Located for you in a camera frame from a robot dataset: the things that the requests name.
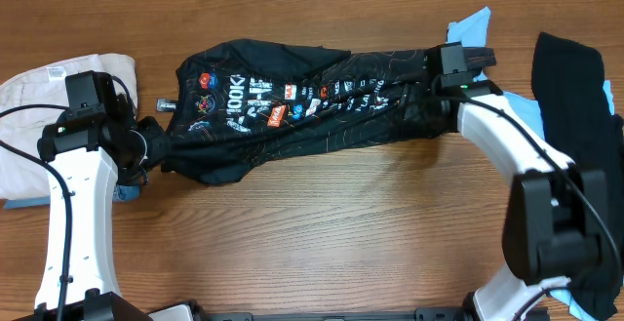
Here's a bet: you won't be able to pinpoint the black printed cycling jersey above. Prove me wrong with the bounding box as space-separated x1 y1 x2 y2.
162 39 495 185

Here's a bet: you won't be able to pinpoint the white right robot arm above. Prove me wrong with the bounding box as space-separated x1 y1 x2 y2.
400 81 623 321

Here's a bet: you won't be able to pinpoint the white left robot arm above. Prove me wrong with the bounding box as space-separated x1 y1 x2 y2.
29 103 166 320

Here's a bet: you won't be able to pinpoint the blue denim jeans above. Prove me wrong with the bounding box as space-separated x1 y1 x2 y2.
3 183 142 211

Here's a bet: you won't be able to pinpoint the light blue shirt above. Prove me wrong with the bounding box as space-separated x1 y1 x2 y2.
446 6 615 321

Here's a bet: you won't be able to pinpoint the beige folded trousers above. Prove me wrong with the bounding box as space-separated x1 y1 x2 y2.
1 54 138 200

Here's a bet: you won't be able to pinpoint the plain black garment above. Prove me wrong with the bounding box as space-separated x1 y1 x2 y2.
529 31 624 321

